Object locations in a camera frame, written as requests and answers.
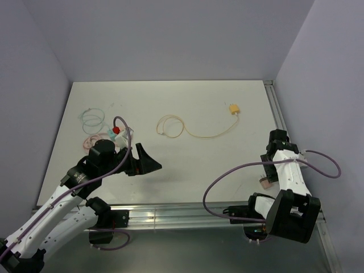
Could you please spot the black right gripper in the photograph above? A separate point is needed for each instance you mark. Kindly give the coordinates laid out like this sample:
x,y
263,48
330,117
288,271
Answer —
x,y
272,175

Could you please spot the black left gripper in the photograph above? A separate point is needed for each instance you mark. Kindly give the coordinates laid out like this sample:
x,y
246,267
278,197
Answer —
x,y
145,164

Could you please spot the teal plug adapter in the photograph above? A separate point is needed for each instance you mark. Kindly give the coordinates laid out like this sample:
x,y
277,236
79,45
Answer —
x,y
111,134

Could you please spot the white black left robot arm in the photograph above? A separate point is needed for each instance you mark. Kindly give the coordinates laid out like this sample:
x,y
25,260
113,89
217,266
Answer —
x,y
70,210

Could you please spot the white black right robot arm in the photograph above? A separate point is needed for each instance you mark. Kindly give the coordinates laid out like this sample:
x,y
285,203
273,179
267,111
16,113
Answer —
x,y
292,214

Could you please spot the pink plug adapter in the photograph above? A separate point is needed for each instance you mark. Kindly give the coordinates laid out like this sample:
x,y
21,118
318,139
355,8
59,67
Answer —
x,y
265,183

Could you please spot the yellow plug adapter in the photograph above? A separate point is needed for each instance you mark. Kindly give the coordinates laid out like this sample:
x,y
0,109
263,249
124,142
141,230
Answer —
x,y
234,109

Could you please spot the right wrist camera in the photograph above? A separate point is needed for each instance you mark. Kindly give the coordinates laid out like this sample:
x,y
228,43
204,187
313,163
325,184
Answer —
x,y
301,160

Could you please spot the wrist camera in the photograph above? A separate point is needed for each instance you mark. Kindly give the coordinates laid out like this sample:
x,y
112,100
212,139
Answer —
x,y
120,140
301,160

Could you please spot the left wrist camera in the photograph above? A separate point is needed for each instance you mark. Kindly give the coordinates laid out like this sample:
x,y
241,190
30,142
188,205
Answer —
x,y
120,140

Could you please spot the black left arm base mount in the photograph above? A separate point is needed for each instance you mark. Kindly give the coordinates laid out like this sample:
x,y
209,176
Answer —
x,y
107,226

